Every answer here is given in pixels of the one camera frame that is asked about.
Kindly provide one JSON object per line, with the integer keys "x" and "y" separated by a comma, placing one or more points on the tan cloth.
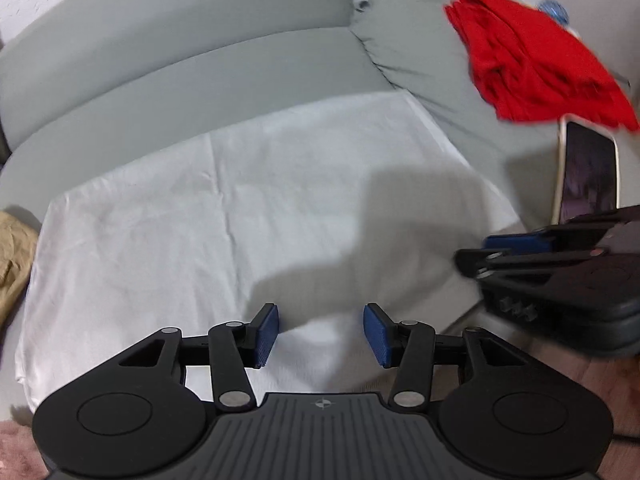
{"x": 15, "y": 260}

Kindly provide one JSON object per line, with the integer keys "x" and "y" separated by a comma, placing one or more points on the red cloth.
{"x": 535, "y": 70}

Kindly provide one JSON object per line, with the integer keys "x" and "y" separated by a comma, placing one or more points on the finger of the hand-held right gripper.
{"x": 515, "y": 243}
{"x": 500, "y": 263}

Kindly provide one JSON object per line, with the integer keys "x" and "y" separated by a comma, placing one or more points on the grey-green sofa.
{"x": 200, "y": 60}

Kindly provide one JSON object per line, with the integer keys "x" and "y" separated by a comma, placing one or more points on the framed picture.
{"x": 587, "y": 175}

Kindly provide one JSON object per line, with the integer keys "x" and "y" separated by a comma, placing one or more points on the pink fluffy rug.
{"x": 17, "y": 452}

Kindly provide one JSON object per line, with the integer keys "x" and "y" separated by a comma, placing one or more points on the blue object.
{"x": 555, "y": 10}

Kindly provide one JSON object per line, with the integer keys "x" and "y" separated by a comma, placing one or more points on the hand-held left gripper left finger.
{"x": 266, "y": 332}

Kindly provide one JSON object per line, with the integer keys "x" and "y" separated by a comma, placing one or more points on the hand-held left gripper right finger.
{"x": 376, "y": 332}

